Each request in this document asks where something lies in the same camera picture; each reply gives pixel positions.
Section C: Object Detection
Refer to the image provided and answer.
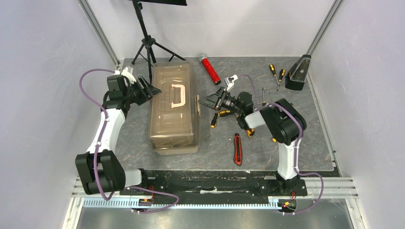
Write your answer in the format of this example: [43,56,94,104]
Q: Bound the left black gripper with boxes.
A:
[125,76,162,107]

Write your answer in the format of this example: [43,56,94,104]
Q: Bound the translucent brown plastic toolbox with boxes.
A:
[149,61,200,156]

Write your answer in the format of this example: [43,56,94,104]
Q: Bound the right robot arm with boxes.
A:
[198,87,307,195]

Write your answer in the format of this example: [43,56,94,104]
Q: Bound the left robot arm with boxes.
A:
[75,73,162,197]

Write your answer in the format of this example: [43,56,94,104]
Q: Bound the black clear-lid tool case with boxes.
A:
[285,54,312,91]

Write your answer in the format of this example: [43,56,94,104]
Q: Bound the yellow black screwdriver large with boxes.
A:
[218,110,235,117]

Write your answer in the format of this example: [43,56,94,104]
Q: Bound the yellow black screwdriver small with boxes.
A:
[210,112,219,128]

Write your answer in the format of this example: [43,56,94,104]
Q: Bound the red glitter flashlight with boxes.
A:
[199,53,221,85]

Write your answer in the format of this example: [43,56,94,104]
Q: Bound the orange black utility knife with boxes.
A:
[246,128,255,137]

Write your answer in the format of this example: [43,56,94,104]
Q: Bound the yellow black screwdriver far left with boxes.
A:
[269,64,279,85]

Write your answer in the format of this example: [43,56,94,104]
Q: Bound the red black utility knife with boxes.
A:
[234,133,243,166]

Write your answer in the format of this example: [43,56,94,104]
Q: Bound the yellow black screwdriver far right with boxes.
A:
[277,69,286,92]

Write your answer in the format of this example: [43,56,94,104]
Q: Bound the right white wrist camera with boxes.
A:
[224,74,238,92]

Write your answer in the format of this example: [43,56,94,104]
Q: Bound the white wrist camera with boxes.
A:
[115,66,137,85]
[224,74,238,92]

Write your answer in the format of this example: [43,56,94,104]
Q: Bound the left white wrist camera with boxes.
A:
[115,66,137,85]

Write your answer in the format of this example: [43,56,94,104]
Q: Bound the black camera tripod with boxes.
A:
[131,0,187,83]

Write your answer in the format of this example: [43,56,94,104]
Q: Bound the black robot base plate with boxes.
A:
[138,170,309,204]

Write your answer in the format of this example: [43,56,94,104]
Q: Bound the aluminium frame rail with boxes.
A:
[63,177,368,229]

